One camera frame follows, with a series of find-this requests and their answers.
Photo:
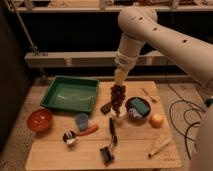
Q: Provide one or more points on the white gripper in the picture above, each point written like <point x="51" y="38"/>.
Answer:
<point x="124" y="64"/>

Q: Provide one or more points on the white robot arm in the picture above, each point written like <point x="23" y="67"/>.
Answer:
<point x="195" y="57"/>

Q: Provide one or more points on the white paper cup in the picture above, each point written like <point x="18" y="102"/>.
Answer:
<point x="118" y="119"/>

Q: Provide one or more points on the blue plastic cup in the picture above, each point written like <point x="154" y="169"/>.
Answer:
<point x="81" y="121"/>

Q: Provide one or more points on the black and white small cup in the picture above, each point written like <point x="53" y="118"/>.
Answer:
<point x="69" y="138"/>

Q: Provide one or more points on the teal sponge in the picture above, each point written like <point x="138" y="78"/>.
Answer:
<point x="139" y="106"/>

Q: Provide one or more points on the small wooden fork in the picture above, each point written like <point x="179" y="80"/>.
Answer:
<point x="151" y="98"/>

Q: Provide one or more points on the purple cloth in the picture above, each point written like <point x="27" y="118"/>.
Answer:
<point x="134" y="114"/>

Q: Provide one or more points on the black bowl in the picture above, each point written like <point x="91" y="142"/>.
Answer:
<point x="128" y="106"/>

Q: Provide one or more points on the black tongs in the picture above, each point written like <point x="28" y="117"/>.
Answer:
<point x="112" y="131"/>

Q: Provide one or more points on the green plastic tray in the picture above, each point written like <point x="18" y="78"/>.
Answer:
<point x="71" y="94"/>

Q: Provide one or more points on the orange carrot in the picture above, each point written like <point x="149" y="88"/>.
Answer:
<point x="89" y="130"/>

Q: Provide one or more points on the yellow round fruit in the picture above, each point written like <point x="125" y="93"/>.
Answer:
<point x="156" y="120"/>

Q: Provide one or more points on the corn cob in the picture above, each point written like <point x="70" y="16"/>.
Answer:
<point x="161" y="142"/>

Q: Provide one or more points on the orange bowl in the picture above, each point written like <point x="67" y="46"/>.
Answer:
<point x="40" y="120"/>

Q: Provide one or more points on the metal shelf frame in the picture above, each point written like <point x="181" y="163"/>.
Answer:
<point x="35" y="59"/>

